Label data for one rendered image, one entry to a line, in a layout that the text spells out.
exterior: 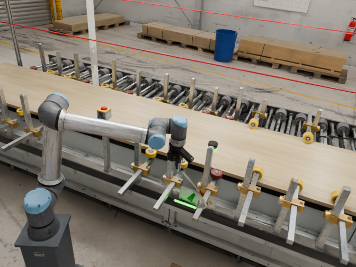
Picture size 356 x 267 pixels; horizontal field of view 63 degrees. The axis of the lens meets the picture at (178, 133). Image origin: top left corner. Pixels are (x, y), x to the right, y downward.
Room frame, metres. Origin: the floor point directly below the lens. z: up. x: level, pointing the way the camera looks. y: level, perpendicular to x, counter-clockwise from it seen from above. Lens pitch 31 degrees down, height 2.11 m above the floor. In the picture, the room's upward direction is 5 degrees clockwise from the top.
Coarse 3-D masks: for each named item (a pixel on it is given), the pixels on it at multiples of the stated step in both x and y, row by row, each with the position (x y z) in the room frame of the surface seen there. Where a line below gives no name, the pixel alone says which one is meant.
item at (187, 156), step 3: (177, 150) 1.42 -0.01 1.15; (180, 150) 1.41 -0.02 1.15; (183, 150) 1.43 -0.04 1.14; (180, 153) 1.41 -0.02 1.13; (183, 153) 1.41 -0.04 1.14; (186, 153) 1.42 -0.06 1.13; (189, 153) 1.43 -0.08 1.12; (183, 156) 1.40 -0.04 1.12; (186, 156) 1.40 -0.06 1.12; (189, 156) 1.41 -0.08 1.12; (192, 156) 1.42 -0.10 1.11; (186, 159) 1.39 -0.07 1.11; (189, 159) 1.38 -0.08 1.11; (192, 159) 1.40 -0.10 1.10; (189, 162) 1.38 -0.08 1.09
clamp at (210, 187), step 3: (198, 183) 1.46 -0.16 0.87; (201, 183) 1.47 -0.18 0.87; (198, 186) 1.45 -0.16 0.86; (201, 186) 1.44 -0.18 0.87; (204, 186) 1.44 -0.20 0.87; (207, 186) 1.44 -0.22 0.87; (210, 186) 1.44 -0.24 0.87; (213, 186) 1.44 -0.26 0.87; (201, 189) 1.44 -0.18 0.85; (204, 189) 1.43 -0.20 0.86; (207, 189) 1.42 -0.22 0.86; (210, 189) 1.42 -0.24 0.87; (213, 189) 1.42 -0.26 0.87; (204, 192) 1.43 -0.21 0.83; (213, 192) 1.41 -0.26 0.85; (216, 192) 1.40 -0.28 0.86; (213, 195) 1.41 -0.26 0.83; (216, 195) 1.41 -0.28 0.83
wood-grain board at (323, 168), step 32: (0, 64) 3.24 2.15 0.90; (32, 96) 2.46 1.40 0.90; (96, 96) 2.59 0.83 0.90; (128, 96) 2.65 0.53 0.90; (192, 128) 2.13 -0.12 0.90; (224, 128) 2.18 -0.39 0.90; (256, 128) 2.23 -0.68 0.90; (224, 160) 1.71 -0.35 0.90; (256, 160) 1.74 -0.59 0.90; (288, 160) 1.78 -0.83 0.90; (320, 160) 1.82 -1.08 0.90; (352, 160) 1.86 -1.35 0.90; (320, 192) 1.44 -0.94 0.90; (352, 192) 1.47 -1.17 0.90
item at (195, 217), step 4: (212, 180) 1.52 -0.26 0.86; (216, 180) 1.52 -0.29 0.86; (212, 184) 1.48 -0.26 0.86; (208, 192) 1.40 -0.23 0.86; (204, 196) 1.36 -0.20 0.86; (208, 196) 1.36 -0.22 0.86; (200, 208) 1.25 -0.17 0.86; (196, 212) 1.22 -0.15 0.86; (200, 212) 1.22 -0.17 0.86; (196, 216) 1.19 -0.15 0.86; (192, 220) 1.18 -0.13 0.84; (196, 220) 1.17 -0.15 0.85
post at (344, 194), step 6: (348, 186) 1.20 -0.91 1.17; (342, 192) 1.18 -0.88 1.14; (348, 192) 1.17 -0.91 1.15; (342, 198) 1.18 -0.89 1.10; (336, 204) 1.18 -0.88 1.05; (342, 204) 1.17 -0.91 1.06; (336, 210) 1.18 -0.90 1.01; (336, 216) 1.17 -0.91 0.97; (330, 222) 1.18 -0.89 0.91; (324, 228) 1.18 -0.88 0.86; (330, 228) 1.17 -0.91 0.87; (324, 234) 1.18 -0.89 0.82; (318, 240) 1.18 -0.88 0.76; (324, 240) 1.17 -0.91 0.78
